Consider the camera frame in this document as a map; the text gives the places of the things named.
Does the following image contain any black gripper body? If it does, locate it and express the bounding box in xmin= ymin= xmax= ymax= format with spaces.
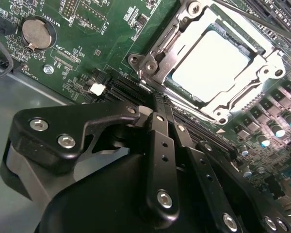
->
xmin=37 ymin=154 xmax=218 ymax=233

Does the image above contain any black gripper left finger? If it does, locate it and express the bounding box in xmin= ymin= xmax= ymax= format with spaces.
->
xmin=0 ymin=93 xmax=181 ymax=225

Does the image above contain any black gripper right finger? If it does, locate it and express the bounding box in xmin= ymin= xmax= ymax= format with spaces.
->
xmin=163 ymin=97 xmax=291 ymax=233

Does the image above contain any metal socket cover frame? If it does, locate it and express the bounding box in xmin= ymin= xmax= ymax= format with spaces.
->
xmin=145 ymin=4 xmax=287 ymax=122

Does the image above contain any silver green CPU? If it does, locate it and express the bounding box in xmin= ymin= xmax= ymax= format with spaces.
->
xmin=164 ymin=23 xmax=266 ymax=104

